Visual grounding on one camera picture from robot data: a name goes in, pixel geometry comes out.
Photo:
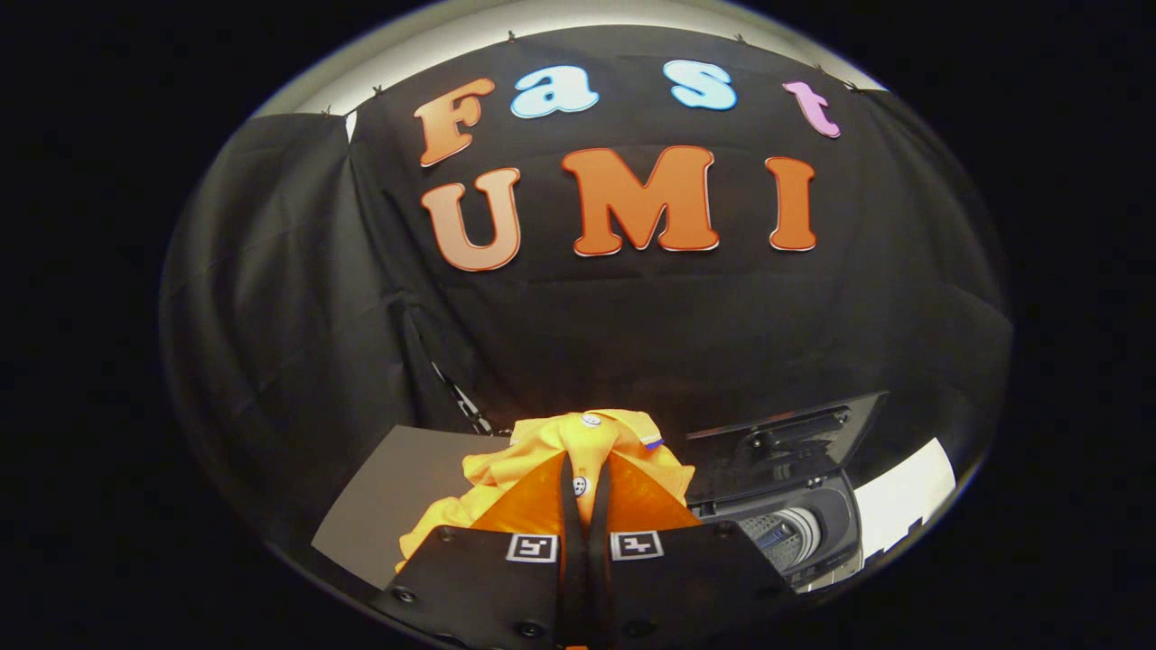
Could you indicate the white board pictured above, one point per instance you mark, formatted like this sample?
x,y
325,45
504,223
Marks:
x,y
903,496

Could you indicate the row of black backdrop clips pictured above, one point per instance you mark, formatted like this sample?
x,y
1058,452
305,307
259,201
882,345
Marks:
x,y
377,89

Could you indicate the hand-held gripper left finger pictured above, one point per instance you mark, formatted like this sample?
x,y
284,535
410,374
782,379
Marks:
x,y
571,560

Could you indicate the grey board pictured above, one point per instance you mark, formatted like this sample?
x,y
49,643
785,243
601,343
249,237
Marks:
x,y
388,506

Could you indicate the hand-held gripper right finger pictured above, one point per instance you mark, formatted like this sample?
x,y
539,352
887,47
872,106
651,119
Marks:
x,y
600,560

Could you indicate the dark washing machine lid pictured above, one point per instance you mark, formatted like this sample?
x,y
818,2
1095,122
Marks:
x,y
786,451

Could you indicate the yellow shirt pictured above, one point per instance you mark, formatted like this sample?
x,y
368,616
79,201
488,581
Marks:
x,y
542,442

